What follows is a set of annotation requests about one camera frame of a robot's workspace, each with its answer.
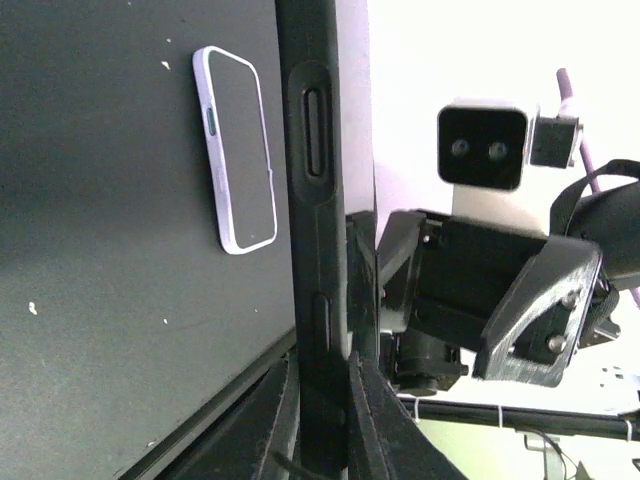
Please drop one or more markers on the lavender phone case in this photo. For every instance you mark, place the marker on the lavender phone case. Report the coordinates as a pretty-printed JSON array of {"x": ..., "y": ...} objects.
[{"x": 225, "y": 150}]

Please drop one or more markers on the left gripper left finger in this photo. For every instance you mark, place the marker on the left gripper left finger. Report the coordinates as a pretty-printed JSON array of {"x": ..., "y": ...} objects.
[{"x": 242, "y": 444}]

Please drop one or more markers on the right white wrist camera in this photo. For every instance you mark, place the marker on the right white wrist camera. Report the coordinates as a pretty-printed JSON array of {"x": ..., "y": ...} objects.
[{"x": 507, "y": 162}]

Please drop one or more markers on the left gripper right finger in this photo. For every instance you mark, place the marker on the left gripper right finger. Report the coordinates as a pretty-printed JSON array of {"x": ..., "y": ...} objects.
[{"x": 384, "y": 441}]

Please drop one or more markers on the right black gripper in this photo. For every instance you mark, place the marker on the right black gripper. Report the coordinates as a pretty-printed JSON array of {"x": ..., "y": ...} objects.
[{"x": 462, "y": 298}]

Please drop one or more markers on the black phone case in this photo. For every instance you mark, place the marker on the black phone case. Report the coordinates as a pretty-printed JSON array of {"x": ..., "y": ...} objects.
[{"x": 308, "y": 46}]

